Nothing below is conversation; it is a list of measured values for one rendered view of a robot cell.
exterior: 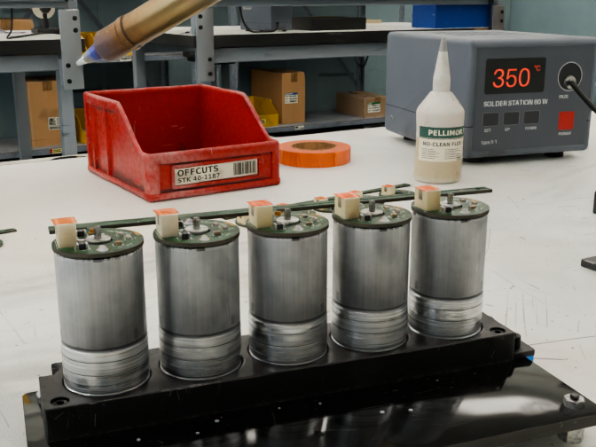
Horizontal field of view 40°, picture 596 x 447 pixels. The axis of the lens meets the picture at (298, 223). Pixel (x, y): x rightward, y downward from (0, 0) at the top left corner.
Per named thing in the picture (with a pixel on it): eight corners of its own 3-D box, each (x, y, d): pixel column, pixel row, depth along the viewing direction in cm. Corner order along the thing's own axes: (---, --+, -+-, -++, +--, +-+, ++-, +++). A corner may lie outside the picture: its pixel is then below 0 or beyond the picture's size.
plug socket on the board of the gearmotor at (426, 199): (447, 209, 26) (448, 189, 26) (423, 212, 26) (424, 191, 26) (435, 204, 27) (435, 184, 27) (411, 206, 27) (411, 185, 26)
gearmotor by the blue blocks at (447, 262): (493, 356, 27) (504, 207, 26) (428, 368, 26) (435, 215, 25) (455, 330, 29) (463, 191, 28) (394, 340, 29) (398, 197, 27)
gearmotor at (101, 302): (159, 415, 23) (150, 244, 22) (70, 430, 23) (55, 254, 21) (143, 379, 26) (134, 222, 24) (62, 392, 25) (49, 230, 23)
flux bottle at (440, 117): (432, 185, 57) (438, 38, 54) (403, 176, 60) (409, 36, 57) (471, 181, 58) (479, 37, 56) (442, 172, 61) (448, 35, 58)
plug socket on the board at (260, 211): (281, 226, 24) (281, 204, 24) (253, 229, 24) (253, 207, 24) (272, 219, 25) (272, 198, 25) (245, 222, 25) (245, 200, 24)
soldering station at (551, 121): (590, 158, 66) (602, 37, 64) (464, 168, 63) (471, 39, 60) (490, 129, 80) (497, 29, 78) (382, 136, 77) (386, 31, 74)
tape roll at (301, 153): (261, 162, 65) (261, 147, 65) (303, 151, 70) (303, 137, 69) (325, 171, 62) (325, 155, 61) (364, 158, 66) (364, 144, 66)
